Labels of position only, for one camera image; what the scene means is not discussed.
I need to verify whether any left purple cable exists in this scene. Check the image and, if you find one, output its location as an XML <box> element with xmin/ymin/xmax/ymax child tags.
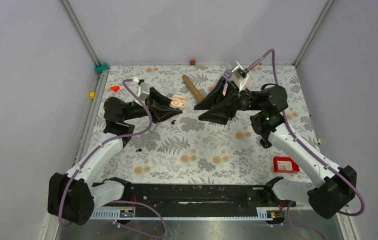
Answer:
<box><xmin>58</xmin><ymin>78</ymin><xmax>153</xmax><ymax>229</ymax></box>

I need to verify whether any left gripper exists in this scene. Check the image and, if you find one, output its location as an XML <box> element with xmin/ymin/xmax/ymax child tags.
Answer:
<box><xmin>123</xmin><ymin>87</ymin><xmax>183</xmax><ymax>124</ymax></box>

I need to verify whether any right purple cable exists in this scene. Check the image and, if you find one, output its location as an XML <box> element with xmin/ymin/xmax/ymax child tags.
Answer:
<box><xmin>222</xmin><ymin>48</ymin><xmax>366</xmax><ymax>218</ymax></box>

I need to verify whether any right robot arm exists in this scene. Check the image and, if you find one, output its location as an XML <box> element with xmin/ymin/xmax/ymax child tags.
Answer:
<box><xmin>194</xmin><ymin>77</ymin><xmax>366</xmax><ymax>219</ymax></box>

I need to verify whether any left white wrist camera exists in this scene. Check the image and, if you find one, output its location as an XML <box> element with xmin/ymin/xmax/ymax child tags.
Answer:
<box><xmin>132</xmin><ymin>77</ymin><xmax>151</xmax><ymax>102</ymax></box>

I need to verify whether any purple cable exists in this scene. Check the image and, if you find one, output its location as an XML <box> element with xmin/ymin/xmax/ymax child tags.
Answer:
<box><xmin>58</xmin><ymin>78</ymin><xmax>153</xmax><ymax>229</ymax></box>
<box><xmin>109</xmin><ymin>199</ymin><xmax>169</xmax><ymax>239</ymax></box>
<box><xmin>222</xmin><ymin>48</ymin><xmax>366</xmax><ymax>218</ymax></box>

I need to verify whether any red box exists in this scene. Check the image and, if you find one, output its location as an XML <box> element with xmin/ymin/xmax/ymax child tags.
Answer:
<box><xmin>273</xmin><ymin>156</ymin><xmax>300</xmax><ymax>174</ymax></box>

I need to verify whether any beige charging case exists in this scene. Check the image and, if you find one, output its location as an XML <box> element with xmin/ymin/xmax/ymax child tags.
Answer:
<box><xmin>169</xmin><ymin>95</ymin><xmax>188</xmax><ymax>110</ymax></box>

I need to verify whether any floral table mat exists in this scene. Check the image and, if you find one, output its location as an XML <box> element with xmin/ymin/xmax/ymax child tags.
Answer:
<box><xmin>86</xmin><ymin>64</ymin><xmax>332</xmax><ymax>187</ymax></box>

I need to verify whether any gold microphone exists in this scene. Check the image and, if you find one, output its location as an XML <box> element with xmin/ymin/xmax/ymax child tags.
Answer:
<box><xmin>182</xmin><ymin>74</ymin><xmax>205</xmax><ymax>103</ymax></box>

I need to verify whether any bottom purple cable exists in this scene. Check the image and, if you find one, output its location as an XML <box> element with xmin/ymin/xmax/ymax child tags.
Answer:
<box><xmin>109</xmin><ymin>199</ymin><xmax>169</xmax><ymax>239</ymax></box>

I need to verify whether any red triangle block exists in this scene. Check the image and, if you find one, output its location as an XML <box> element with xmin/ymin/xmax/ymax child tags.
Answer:
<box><xmin>110</xmin><ymin>85</ymin><xmax>121</xmax><ymax>93</ymax></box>

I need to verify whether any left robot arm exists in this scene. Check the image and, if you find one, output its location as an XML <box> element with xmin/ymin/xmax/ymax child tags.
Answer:
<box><xmin>47</xmin><ymin>83</ymin><xmax>187</xmax><ymax>226</ymax></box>

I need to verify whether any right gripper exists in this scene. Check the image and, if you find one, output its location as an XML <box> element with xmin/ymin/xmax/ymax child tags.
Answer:
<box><xmin>194</xmin><ymin>76</ymin><xmax>264</xmax><ymax>126</ymax></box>

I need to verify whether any purple glitter microphone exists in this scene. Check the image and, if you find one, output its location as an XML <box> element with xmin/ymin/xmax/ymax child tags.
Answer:
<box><xmin>222</xmin><ymin>69</ymin><xmax>233</xmax><ymax>82</ymax></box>

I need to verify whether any teal corner clip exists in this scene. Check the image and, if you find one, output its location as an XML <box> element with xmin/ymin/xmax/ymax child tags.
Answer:
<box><xmin>94</xmin><ymin>62</ymin><xmax>110</xmax><ymax>74</ymax></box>

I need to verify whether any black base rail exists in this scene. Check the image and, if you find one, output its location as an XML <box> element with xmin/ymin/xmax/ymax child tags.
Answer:
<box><xmin>107</xmin><ymin>177</ymin><xmax>290</xmax><ymax>219</ymax></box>

